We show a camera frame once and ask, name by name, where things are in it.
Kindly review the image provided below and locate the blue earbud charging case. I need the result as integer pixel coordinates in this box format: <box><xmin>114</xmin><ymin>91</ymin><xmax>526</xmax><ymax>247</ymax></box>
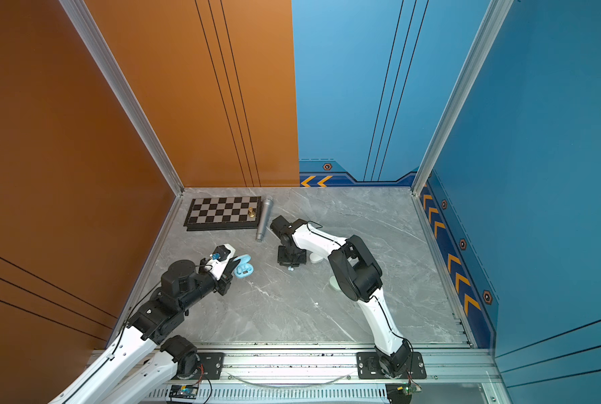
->
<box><xmin>233</xmin><ymin>254</ymin><xmax>254</xmax><ymax>279</ymax></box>

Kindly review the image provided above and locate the white earbud charging case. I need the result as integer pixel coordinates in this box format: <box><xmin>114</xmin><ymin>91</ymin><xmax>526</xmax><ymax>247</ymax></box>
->
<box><xmin>309</xmin><ymin>252</ymin><xmax>325</xmax><ymax>264</ymax></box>

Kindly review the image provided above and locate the green earbud charging case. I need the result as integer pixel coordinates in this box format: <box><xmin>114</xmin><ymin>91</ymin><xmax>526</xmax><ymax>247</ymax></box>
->
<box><xmin>329</xmin><ymin>276</ymin><xmax>340</xmax><ymax>291</ymax></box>

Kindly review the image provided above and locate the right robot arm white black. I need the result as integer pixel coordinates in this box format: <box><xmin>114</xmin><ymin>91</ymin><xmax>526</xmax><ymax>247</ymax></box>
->
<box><xmin>270</xmin><ymin>215</ymin><xmax>414</xmax><ymax>378</ymax></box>

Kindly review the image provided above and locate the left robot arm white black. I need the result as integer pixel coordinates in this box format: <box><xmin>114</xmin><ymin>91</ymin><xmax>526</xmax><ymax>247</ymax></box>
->
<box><xmin>53</xmin><ymin>254</ymin><xmax>253</xmax><ymax>403</ymax></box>

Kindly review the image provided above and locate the silver microphone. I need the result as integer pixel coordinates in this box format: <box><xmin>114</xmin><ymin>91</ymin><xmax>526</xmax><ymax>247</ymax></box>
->
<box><xmin>256</xmin><ymin>195</ymin><xmax>273</xmax><ymax>242</ymax></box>

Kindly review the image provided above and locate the black white chessboard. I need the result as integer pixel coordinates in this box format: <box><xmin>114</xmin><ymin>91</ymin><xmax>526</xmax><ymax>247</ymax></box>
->
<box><xmin>183</xmin><ymin>196</ymin><xmax>262</xmax><ymax>232</ymax></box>

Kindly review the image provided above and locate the left green circuit board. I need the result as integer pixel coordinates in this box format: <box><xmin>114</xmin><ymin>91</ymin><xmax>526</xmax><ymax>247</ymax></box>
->
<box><xmin>167</xmin><ymin>385</ymin><xmax>199</xmax><ymax>402</ymax></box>

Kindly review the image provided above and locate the green circuit board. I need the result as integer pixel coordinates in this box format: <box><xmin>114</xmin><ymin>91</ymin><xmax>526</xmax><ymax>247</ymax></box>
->
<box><xmin>167</xmin><ymin>385</ymin><xmax>199</xmax><ymax>402</ymax></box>
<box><xmin>397</xmin><ymin>383</ymin><xmax>423</xmax><ymax>396</ymax></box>

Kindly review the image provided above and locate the right green circuit board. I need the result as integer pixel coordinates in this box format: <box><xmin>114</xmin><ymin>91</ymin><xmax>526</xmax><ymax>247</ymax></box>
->
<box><xmin>397</xmin><ymin>383</ymin><xmax>423</xmax><ymax>396</ymax></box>

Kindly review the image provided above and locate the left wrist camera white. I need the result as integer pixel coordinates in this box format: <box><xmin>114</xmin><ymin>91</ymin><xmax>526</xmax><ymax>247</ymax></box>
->
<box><xmin>203</xmin><ymin>244</ymin><xmax>236</xmax><ymax>281</ymax></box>

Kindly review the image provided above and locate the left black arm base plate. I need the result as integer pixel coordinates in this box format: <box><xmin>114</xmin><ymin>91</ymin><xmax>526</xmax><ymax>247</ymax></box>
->
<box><xmin>152</xmin><ymin>351</ymin><xmax>225</xmax><ymax>380</ymax></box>

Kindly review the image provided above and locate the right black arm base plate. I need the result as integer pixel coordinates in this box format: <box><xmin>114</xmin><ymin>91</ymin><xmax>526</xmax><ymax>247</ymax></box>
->
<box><xmin>355</xmin><ymin>352</ymin><xmax>428</xmax><ymax>380</ymax></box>

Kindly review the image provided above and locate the aluminium front rail frame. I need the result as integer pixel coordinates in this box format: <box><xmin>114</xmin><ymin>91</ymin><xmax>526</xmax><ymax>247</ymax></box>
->
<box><xmin>149</xmin><ymin>343</ymin><xmax>509</xmax><ymax>403</ymax></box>

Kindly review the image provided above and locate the left aluminium corner post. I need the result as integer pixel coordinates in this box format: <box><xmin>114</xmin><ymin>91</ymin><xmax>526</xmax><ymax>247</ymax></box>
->
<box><xmin>60</xmin><ymin>0</ymin><xmax>184</xmax><ymax>196</ymax></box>

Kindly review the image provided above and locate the aluminium corner post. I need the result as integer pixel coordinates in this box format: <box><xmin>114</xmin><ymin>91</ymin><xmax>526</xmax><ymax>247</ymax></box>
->
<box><xmin>60</xmin><ymin>0</ymin><xmax>184</xmax><ymax>196</ymax></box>
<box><xmin>411</xmin><ymin>0</ymin><xmax>513</xmax><ymax>197</ymax></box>

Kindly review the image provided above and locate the right aluminium corner post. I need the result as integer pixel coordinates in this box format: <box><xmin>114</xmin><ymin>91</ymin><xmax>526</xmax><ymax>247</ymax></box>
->
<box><xmin>411</xmin><ymin>0</ymin><xmax>513</xmax><ymax>197</ymax></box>

